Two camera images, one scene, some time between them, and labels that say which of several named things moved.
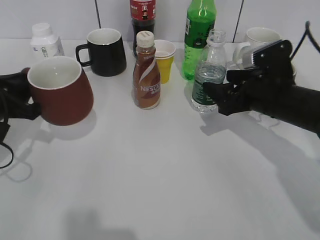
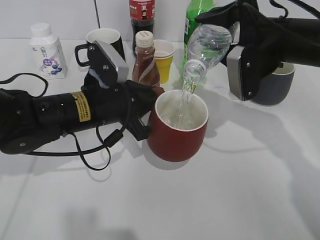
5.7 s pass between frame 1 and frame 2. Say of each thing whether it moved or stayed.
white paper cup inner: stayed
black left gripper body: moved
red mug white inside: moved
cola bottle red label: stayed
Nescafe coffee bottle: stayed
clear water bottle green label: moved
